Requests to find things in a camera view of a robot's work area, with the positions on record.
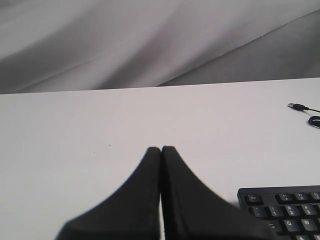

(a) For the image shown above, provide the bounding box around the black USB cable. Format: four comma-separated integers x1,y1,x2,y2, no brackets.
286,102,320,129

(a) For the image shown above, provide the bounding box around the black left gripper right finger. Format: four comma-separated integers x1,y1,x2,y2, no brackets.
161,146,278,240

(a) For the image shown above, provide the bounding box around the black Acer keyboard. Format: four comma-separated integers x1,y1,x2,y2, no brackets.
237,185,320,240

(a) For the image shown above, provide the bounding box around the grey backdrop cloth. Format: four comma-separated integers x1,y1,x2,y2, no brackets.
0,0,320,94

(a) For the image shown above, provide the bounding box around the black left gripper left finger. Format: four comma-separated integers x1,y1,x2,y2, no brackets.
56,147,161,240

